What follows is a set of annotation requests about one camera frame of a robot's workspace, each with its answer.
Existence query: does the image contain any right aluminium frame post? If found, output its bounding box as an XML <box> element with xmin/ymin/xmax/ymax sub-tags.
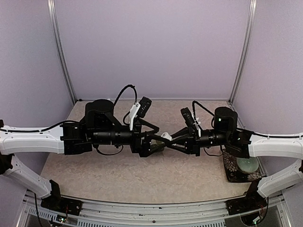
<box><xmin>228</xmin><ymin>0</ymin><xmax>257</xmax><ymax>106</ymax></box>

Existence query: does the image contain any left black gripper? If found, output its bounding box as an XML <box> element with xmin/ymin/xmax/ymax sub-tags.
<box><xmin>92</xmin><ymin>119</ymin><xmax>170</xmax><ymax>157</ymax></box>

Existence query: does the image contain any green weekly pill organizer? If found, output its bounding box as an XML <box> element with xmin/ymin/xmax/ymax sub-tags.
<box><xmin>150</xmin><ymin>140</ymin><xmax>165</xmax><ymax>152</ymax></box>

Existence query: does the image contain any black floral square plate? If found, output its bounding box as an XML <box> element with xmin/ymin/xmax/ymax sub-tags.
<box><xmin>223</xmin><ymin>149</ymin><xmax>262</xmax><ymax>183</ymax></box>

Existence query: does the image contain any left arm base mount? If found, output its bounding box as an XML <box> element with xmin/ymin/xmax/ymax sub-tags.
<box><xmin>41</xmin><ymin>196</ymin><xmax>83</xmax><ymax>216</ymax></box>

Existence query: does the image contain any white pill bottle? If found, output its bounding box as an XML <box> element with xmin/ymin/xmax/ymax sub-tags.
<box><xmin>161</xmin><ymin>132</ymin><xmax>173</xmax><ymax>141</ymax></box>

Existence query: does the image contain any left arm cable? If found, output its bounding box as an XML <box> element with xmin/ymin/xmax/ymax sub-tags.
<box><xmin>0</xmin><ymin>84</ymin><xmax>138</xmax><ymax>157</ymax></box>

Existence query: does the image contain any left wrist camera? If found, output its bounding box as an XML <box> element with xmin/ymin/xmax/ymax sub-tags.
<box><xmin>129</xmin><ymin>97</ymin><xmax>152</xmax><ymax>131</ymax></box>

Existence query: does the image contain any pale green bowl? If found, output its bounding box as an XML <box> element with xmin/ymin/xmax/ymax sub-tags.
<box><xmin>236</xmin><ymin>157</ymin><xmax>259</xmax><ymax>174</ymax></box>

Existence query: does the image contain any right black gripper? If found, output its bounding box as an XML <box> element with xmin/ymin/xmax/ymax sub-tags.
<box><xmin>167</xmin><ymin>126</ymin><xmax>230</xmax><ymax>157</ymax></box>

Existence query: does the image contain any front aluminium rail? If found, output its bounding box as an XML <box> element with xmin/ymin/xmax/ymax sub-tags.
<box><xmin>17</xmin><ymin>194</ymin><xmax>292</xmax><ymax>227</ymax></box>

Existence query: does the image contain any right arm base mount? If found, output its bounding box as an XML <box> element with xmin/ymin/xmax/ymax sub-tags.
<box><xmin>226</xmin><ymin>193</ymin><xmax>268</xmax><ymax>215</ymax></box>

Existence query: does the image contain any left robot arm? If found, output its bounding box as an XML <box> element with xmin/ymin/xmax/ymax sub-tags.
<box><xmin>0</xmin><ymin>97</ymin><xmax>172</xmax><ymax>210</ymax></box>

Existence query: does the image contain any aluminium frame post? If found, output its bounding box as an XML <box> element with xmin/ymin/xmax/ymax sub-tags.
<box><xmin>228</xmin><ymin>0</ymin><xmax>257</xmax><ymax>106</ymax></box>
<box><xmin>47</xmin><ymin>0</ymin><xmax>77</xmax><ymax>105</ymax></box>

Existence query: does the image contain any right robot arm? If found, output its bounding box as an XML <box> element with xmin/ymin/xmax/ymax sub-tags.
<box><xmin>161</xmin><ymin>106</ymin><xmax>303</xmax><ymax>210</ymax></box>

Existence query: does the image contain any left aluminium frame post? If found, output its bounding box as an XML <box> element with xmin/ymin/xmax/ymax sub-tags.
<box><xmin>47</xmin><ymin>0</ymin><xmax>77</xmax><ymax>105</ymax></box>

